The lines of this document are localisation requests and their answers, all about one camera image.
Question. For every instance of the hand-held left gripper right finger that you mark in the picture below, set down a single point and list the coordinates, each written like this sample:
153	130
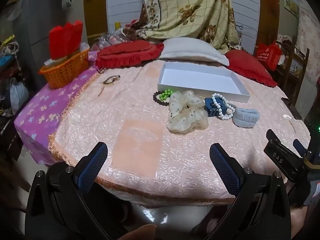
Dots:
225	170

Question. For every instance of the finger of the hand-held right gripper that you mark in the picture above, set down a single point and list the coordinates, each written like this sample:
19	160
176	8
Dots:
298	146
277	152

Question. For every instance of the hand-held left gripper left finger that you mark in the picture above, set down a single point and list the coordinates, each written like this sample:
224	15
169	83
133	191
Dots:
91	167

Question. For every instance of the light blue scrunchie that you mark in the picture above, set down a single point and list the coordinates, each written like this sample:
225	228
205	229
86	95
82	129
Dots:
246	118

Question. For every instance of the blue hair claw clip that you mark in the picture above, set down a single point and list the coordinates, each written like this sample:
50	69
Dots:
210	107

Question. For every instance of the cream polka dot scrunchie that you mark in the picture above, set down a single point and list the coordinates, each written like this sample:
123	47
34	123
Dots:
185	115

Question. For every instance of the white shallow cardboard box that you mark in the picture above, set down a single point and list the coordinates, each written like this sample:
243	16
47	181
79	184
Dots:
200	80

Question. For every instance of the person's right forearm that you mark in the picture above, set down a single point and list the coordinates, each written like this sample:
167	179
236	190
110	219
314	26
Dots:
298	220

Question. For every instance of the thin metal pin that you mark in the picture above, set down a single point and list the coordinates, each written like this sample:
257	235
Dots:
292	127

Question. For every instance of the small white object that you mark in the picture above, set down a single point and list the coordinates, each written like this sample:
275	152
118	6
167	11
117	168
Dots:
286	116

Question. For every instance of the purple floral sheet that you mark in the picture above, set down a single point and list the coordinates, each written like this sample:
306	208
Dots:
50	110

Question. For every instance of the pink textured bed cover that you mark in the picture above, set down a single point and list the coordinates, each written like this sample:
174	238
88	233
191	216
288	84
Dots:
125	105

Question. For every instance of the wooden chair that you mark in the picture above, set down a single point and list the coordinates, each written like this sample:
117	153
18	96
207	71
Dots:
293	67

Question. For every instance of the red pillow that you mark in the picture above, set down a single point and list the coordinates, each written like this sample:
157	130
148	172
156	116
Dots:
247	65

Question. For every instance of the red shopping bag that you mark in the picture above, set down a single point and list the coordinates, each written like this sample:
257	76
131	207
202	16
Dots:
267	55

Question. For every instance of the orange plastic basket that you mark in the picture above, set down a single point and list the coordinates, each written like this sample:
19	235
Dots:
62	75

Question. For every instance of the white plastic bag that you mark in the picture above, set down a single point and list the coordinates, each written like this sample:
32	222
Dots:
17	95

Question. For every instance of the red ruffled cushion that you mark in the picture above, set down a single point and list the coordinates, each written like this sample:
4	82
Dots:
125	52

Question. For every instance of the white plastic packet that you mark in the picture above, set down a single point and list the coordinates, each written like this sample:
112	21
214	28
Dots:
84	47

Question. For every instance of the white pillow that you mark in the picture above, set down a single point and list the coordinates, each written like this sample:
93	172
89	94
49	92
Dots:
190	48

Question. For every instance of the clear plastic bags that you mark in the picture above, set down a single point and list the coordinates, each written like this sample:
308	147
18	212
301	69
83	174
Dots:
110	38

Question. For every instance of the red boxes in basket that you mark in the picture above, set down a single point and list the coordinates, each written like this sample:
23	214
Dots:
65	40

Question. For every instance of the pile of colourful cloths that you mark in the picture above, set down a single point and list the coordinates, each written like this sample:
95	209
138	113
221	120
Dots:
8	52

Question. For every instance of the grey cabinet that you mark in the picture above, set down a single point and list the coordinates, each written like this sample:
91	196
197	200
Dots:
37	30

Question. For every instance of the brown wooden door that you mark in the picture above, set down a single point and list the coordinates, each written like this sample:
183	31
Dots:
96	17

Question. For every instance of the beige floral blanket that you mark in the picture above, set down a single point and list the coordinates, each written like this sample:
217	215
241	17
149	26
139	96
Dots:
187	5

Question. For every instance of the framed wall picture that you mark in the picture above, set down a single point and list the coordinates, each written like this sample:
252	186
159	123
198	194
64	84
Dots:
291	5

